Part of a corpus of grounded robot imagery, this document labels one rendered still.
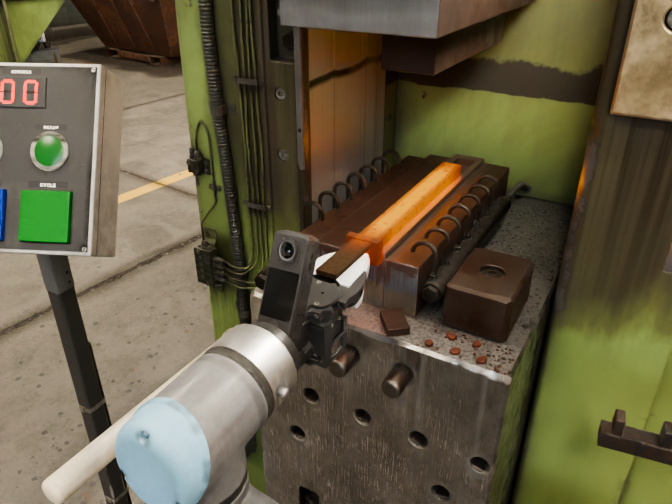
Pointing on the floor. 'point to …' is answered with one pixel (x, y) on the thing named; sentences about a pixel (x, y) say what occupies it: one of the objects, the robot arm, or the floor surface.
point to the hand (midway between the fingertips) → (355, 253)
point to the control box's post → (79, 360)
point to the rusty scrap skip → (135, 28)
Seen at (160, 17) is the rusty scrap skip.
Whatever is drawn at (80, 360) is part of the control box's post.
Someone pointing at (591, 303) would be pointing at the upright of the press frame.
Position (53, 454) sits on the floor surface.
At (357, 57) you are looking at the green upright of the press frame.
